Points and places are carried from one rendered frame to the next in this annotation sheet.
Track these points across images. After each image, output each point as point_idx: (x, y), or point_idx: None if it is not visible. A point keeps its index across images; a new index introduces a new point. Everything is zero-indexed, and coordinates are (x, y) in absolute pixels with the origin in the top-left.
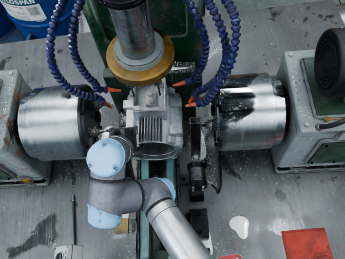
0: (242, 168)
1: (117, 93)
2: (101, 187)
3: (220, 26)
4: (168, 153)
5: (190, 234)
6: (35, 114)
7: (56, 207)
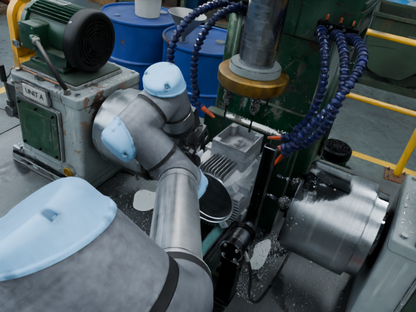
0: (296, 306)
1: (208, 140)
2: (139, 103)
3: (344, 67)
4: (220, 218)
5: (192, 200)
6: (126, 98)
7: None
